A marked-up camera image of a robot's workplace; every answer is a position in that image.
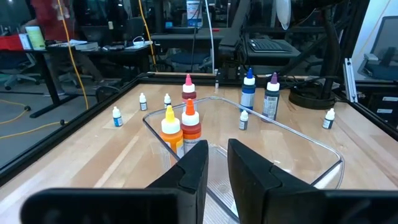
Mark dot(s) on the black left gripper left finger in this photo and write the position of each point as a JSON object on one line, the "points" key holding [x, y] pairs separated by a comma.
{"points": [[155, 205]]}

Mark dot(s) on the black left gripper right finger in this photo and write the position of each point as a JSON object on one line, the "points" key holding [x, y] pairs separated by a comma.
{"points": [[295, 205]]}

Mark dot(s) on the yellow food coloring bottle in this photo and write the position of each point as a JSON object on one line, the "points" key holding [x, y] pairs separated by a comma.
{"points": [[171, 137]]}

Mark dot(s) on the orange food coloring bottle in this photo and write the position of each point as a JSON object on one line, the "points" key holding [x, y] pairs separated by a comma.
{"points": [[191, 130]]}

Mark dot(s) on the small white-capped dropper bottle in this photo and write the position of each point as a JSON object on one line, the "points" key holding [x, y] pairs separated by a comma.
{"points": [[167, 101], [328, 121], [243, 123], [143, 104], [117, 119]]}

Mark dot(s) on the purple food coloring bottle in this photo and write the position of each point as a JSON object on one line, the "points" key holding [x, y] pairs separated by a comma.
{"points": [[271, 102]]}

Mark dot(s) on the pink food coloring bottle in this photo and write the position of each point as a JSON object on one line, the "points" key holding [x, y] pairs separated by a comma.
{"points": [[188, 93]]}

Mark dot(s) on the blue food coloring bottle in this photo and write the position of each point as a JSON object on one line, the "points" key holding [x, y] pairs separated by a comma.
{"points": [[248, 93]]}

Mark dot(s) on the clear plastic bin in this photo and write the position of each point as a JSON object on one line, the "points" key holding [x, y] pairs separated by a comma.
{"points": [[280, 149]]}

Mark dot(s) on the silver aluminium profile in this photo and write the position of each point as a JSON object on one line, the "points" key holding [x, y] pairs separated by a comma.
{"points": [[349, 81]]}

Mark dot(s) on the black keyboard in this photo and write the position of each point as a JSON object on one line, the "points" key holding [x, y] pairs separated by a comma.
{"points": [[269, 46]]}

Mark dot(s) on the black office desk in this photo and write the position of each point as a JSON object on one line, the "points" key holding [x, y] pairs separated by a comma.
{"points": [[93, 54]]}

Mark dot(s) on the white pole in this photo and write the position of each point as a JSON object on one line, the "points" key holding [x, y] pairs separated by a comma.
{"points": [[211, 37]]}

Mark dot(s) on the grey computer monitor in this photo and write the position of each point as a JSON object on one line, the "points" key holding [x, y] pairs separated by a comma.
{"points": [[384, 46]]}

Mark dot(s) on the white and blue canister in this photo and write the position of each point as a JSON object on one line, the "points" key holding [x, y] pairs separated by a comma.
{"points": [[194, 14]]}

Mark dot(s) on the yellow-green container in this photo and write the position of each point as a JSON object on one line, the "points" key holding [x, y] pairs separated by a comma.
{"points": [[35, 38]]}

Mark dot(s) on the person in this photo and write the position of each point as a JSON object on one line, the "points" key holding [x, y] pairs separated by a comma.
{"points": [[53, 21]]}

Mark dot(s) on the red storage box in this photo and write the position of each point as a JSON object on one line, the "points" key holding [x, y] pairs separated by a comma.
{"points": [[11, 42]]}

